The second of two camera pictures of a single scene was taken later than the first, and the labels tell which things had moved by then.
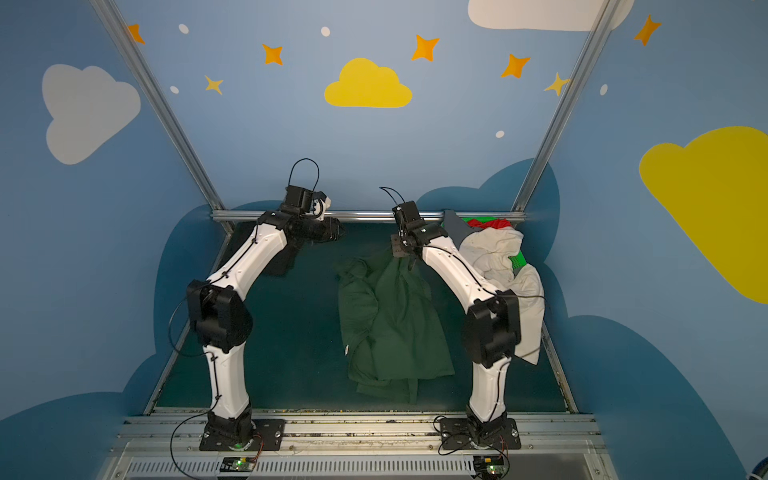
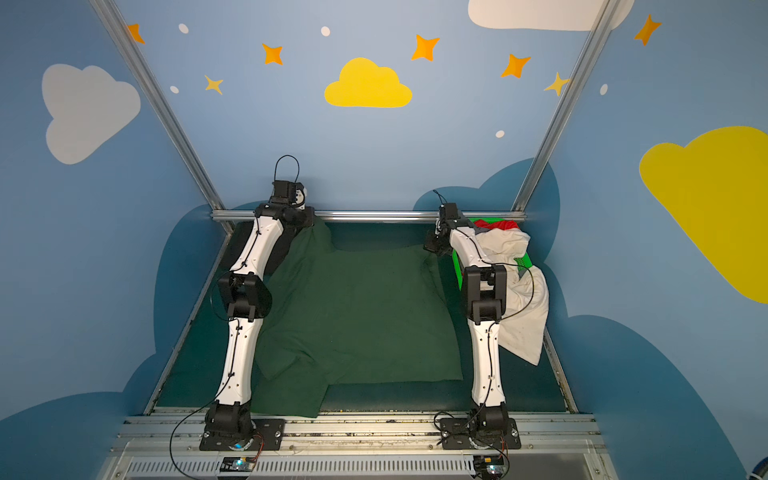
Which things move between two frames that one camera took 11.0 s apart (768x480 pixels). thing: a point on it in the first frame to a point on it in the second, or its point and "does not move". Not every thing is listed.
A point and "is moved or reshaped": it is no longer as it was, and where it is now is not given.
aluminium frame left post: x=170 y=124 does not move
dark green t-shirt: x=393 y=328 is moved or reshaped
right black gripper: x=401 y=246 to x=435 y=241
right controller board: x=489 y=466 does not move
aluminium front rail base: x=553 y=447 does not move
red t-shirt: x=495 y=224 does not move
